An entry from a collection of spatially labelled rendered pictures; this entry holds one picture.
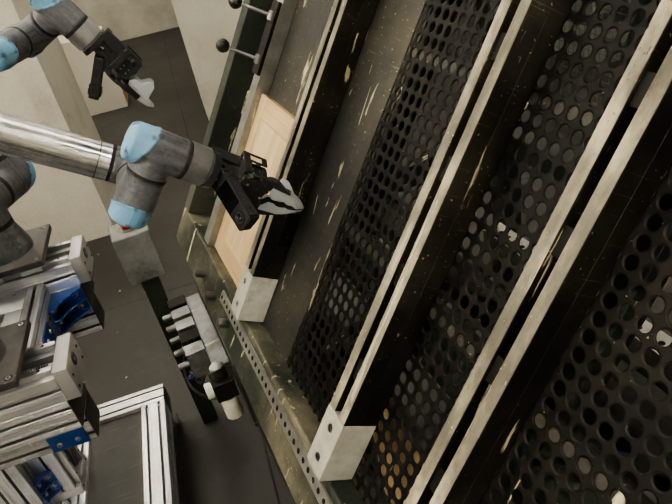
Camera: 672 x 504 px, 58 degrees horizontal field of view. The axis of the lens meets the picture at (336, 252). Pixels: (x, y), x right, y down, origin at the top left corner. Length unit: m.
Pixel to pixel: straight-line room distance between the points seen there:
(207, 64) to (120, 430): 3.59
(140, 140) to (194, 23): 4.22
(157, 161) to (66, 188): 2.98
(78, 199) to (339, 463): 3.22
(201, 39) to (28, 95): 1.86
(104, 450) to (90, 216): 2.06
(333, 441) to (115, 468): 1.35
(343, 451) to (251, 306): 0.53
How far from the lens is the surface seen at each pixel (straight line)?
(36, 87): 3.89
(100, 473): 2.36
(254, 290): 1.49
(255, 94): 1.77
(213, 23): 5.32
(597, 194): 0.73
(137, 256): 2.07
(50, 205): 4.14
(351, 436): 1.10
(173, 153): 1.12
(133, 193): 1.15
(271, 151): 1.63
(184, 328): 1.83
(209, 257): 1.83
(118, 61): 1.67
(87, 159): 1.26
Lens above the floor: 1.85
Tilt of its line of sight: 34 degrees down
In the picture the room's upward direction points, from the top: 12 degrees counter-clockwise
